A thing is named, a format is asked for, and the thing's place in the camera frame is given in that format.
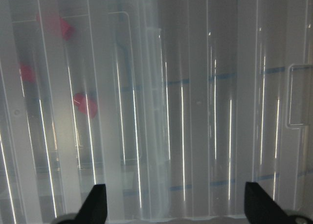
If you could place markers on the red block under lid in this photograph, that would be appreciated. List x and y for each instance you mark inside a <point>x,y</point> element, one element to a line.
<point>27,73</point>
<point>85,105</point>
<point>55,25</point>

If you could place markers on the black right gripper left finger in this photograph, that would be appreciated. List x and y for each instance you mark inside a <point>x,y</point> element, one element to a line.
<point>94,209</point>

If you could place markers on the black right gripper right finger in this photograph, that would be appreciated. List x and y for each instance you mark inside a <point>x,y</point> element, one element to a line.
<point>260,208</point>

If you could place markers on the clear plastic box lid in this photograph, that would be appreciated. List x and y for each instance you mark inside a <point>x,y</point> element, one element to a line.
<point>194,99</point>

